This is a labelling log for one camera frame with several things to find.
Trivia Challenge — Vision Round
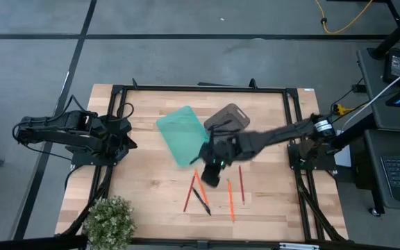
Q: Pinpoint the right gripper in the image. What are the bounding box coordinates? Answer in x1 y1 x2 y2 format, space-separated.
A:
190 126 256 165

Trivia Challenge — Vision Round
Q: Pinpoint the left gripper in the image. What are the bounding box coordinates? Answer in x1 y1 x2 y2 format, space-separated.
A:
108 119 138 157

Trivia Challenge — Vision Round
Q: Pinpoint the orange pencil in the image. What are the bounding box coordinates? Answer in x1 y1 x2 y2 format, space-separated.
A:
226 178 236 222
194 168 210 206

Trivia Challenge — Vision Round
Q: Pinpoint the red-orange pencil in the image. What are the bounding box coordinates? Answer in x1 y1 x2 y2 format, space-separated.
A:
183 174 197 213

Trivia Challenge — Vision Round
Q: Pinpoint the dark red pencil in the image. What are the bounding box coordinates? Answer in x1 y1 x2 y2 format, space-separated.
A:
238 165 246 206

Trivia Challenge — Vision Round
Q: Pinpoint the teal translucent plastic bin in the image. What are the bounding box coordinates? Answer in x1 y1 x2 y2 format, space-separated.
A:
156 105 210 168

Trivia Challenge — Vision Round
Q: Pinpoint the grey plastic bin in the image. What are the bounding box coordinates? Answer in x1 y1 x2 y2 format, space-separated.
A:
203 103 251 140

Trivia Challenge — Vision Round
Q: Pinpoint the small green artificial plant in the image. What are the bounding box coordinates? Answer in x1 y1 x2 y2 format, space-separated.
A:
81 195 138 250

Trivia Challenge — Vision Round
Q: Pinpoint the white label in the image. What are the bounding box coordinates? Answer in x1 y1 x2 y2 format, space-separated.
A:
278 242 321 250

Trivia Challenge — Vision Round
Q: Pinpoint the white paper sheet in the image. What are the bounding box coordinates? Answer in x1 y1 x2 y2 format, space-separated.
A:
335 152 352 168

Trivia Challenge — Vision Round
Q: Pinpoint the yellow plug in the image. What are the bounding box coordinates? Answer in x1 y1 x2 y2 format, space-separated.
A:
335 103 356 117

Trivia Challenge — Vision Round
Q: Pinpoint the black desk beam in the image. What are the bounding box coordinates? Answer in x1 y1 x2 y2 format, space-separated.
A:
331 113 376 150

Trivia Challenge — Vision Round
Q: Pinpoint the grey desk with keyboard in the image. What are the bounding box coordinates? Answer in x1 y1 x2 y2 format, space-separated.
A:
362 128 400 213

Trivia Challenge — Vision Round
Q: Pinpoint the grey desk with screen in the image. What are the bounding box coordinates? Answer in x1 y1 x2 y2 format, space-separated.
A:
356 47 400 135

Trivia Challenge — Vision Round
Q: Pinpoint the black power adapter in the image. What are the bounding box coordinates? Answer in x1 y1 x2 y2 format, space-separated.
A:
383 48 400 84

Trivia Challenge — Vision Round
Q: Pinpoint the black stand leg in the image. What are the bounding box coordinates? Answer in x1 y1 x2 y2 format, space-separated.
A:
366 0 400 60

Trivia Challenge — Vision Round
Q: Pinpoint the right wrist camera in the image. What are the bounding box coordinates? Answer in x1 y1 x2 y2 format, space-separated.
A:
200 163 222 188

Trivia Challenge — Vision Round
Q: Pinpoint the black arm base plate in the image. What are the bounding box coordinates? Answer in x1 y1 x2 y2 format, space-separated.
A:
287 141 338 172
70 152 120 167

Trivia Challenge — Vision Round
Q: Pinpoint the black metal table frame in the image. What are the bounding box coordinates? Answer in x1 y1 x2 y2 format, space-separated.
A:
92 78 326 244

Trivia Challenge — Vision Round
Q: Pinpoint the black cable bundle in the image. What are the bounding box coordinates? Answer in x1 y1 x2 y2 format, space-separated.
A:
60 165 114 237
297 169 347 242

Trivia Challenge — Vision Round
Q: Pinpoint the black metal rail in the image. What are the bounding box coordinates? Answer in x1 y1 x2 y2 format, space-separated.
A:
0 234 400 250

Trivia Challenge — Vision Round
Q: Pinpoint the white cable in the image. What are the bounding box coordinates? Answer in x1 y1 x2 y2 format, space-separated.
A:
340 60 400 132

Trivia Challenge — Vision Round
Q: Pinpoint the yellow extension cable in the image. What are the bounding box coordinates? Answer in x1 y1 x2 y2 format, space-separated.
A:
314 0 374 35

